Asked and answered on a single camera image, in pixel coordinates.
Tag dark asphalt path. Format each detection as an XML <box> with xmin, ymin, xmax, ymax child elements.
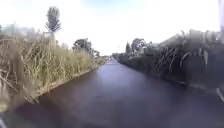
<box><xmin>0</xmin><ymin>60</ymin><xmax>224</xmax><ymax>128</ymax></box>

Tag distant dark trees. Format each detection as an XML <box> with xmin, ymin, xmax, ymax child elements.
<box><xmin>72</xmin><ymin>37</ymin><xmax>101</xmax><ymax>58</ymax></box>

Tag tall dry grass bank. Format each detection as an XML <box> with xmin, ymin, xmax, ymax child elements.
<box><xmin>0</xmin><ymin>24</ymin><xmax>108</xmax><ymax>113</ymax></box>

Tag dark overgrown hedge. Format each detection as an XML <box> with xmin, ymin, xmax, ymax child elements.
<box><xmin>112</xmin><ymin>29</ymin><xmax>224</xmax><ymax>103</ymax></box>

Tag tall thin tree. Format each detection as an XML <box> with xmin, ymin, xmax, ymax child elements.
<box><xmin>44</xmin><ymin>5</ymin><xmax>62</xmax><ymax>34</ymax></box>

